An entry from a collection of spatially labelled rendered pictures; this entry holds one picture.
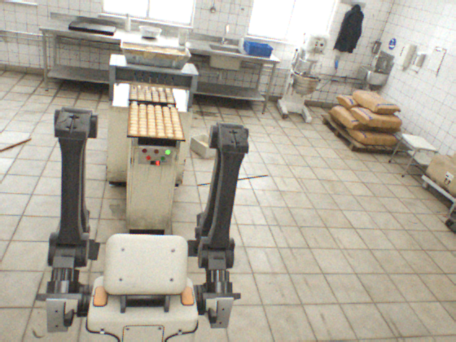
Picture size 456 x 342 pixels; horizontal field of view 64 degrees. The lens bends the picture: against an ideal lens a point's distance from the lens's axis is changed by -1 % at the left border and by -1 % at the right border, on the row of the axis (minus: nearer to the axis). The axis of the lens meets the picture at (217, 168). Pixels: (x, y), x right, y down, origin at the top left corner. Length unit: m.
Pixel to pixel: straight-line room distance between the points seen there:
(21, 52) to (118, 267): 5.85
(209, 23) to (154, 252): 5.54
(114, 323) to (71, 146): 0.45
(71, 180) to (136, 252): 0.25
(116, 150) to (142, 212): 0.74
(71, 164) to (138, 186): 1.80
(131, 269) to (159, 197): 1.91
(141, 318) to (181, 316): 0.10
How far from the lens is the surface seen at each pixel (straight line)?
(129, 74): 3.24
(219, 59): 5.80
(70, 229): 1.09
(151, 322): 1.01
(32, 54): 6.59
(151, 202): 2.87
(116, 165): 3.50
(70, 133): 0.98
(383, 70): 7.08
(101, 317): 1.00
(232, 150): 1.00
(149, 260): 0.97
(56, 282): 1.09
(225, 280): 1.12
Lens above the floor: 2.03
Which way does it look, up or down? 29 degrees down
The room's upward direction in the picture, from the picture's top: 11 degrees clockwise
